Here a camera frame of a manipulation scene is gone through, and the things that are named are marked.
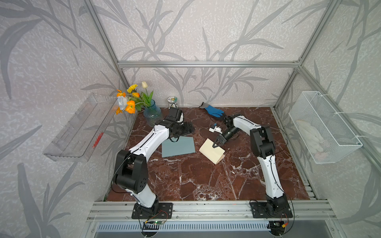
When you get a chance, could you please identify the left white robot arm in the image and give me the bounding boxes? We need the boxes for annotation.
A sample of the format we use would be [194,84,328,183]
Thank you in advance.
[113,120,194,211]

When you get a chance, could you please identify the left circuit board with wires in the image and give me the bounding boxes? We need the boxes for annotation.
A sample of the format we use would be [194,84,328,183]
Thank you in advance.
[140,210,169,233]

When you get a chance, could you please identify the white cloth in basket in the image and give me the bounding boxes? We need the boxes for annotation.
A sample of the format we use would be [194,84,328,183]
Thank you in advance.
[296,120,324,154]

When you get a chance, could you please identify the glass vase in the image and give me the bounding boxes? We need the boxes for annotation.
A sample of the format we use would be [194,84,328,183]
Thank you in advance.
[143,100,163,127]

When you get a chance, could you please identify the light blue envelope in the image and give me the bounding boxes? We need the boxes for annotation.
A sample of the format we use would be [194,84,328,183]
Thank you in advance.
[162,136,195,158]

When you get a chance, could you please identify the circuit board with wires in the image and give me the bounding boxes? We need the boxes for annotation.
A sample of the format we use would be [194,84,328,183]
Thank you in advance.
[267,213,294,238]
[140,210,169,233]

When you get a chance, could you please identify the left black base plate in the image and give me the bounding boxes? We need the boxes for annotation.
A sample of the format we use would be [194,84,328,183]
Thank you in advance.
[132,202,173,220]

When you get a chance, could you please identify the blue grey work glove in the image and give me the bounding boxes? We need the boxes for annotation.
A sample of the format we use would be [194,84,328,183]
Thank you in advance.
[199,102,226,121]

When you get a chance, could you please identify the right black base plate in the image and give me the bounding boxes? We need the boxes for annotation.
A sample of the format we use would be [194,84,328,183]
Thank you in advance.
[249,198,293,219]

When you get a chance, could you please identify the orange yellow artificial flowers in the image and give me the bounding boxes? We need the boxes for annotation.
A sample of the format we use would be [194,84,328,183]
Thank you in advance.
[116,81,153,115]

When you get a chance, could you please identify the right circuit board with wires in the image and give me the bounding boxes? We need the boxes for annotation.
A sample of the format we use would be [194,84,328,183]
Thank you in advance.
[267,213,294,238]

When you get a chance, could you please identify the small green white can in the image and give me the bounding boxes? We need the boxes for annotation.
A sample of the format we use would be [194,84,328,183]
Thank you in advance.
[167,96,178,109]

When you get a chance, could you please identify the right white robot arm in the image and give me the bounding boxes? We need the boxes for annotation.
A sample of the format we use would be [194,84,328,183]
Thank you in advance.
[212,115,289,213]

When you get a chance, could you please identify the cream letter paper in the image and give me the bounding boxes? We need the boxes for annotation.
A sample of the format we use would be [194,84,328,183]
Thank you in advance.
[199,139,225,165]

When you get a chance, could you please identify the white wire mesh basket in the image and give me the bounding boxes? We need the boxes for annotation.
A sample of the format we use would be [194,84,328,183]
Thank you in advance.
[289,91,363,164]

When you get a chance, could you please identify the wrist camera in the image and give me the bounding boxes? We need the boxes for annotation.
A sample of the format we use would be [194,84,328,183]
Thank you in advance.
[209,123,222,133]
[166,107,184,123]

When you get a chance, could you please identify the red item on shelf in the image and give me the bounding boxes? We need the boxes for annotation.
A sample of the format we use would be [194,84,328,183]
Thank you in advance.
[92,132,104,148]

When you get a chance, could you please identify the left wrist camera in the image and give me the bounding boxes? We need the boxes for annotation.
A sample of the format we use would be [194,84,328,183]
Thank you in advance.
[166,107,184,123]

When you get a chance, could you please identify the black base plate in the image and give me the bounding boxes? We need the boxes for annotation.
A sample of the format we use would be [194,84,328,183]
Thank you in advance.
[249,198,293,219]
[132,202,173,220]

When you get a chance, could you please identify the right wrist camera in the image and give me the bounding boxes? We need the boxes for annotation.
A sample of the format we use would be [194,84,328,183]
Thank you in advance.
[209,123,222,133]

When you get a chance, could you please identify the aluminium front rail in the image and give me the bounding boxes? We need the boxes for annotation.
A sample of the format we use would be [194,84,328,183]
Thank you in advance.
[85,200,337,222]

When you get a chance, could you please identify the clear plastic wall shelf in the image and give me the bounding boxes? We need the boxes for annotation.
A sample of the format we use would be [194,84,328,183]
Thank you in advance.
[43,93,118,162]

